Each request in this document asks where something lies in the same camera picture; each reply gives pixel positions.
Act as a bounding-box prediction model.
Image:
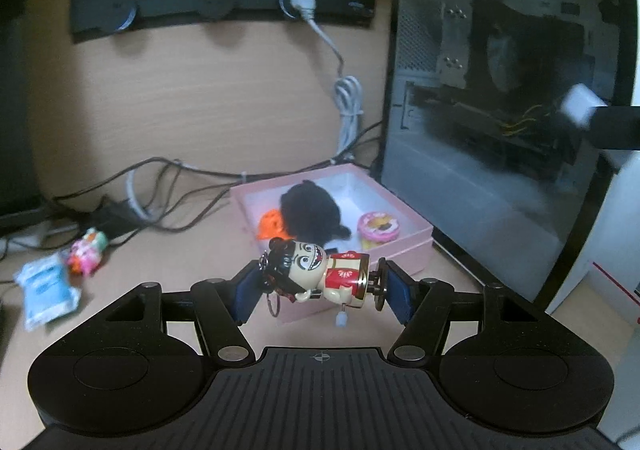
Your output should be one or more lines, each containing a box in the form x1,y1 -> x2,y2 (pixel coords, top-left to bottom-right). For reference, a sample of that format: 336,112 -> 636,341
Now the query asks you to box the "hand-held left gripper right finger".
386,260 -> 538,363

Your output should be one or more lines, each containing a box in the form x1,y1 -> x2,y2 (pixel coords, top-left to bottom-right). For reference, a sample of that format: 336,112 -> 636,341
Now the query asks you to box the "black power adapter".
90,200 -> 142,242

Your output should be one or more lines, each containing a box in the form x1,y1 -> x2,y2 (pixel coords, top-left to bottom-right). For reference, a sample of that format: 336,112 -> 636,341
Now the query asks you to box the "pink cardboard box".
229,164 -> 435,326

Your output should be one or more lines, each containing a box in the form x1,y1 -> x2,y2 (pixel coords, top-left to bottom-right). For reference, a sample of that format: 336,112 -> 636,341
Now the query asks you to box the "wooden desktop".
0,157 -> 621,436

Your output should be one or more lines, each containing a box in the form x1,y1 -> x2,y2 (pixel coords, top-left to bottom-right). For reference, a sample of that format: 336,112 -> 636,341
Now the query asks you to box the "grey power cable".
287,0 -> 365,158

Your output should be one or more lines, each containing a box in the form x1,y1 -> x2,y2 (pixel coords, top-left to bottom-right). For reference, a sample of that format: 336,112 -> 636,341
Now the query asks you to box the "white power strip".
0,223 -> 76,256

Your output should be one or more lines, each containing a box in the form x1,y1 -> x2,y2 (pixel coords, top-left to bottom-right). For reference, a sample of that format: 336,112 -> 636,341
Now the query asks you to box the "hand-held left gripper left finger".
107,261 -> 262,362

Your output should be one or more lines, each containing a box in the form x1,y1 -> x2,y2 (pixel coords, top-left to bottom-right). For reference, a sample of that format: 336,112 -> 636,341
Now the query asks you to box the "black monitor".
0,0 -> 47,231

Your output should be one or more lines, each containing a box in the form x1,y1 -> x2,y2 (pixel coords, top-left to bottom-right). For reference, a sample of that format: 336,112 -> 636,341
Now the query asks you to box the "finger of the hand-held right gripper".
585,105 -> 640,151

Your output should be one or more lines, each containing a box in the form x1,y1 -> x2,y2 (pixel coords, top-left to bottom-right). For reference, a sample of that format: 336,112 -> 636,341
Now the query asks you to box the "black cable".
50,120 -> 386,233

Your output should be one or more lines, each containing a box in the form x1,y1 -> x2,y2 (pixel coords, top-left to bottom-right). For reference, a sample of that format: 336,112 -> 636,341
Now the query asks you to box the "black plush toy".
277,180 -> 351,243

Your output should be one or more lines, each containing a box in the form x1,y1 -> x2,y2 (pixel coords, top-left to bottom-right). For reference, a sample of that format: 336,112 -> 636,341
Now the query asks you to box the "orange toy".
256,210 -> 291,241

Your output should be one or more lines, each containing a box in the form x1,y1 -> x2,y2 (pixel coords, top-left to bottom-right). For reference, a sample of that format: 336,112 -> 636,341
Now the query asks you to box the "pink and green toy figure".
65,227 -> 108,276

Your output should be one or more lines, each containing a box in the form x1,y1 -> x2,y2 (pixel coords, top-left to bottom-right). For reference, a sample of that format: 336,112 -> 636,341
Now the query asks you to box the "black computer case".
375,0 -> 640,316

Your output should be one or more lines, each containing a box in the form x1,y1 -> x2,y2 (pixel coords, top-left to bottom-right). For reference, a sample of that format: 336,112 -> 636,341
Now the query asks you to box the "blue tissue packet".
14,253 -> 82,331

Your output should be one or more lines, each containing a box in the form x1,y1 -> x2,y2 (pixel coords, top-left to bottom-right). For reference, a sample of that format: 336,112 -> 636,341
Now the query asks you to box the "thin light grey cable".
126,164 -> 152,222

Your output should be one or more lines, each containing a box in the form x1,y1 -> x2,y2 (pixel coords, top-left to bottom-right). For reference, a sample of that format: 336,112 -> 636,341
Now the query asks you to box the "wind-up doll figurine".
257,237 -> 388,328

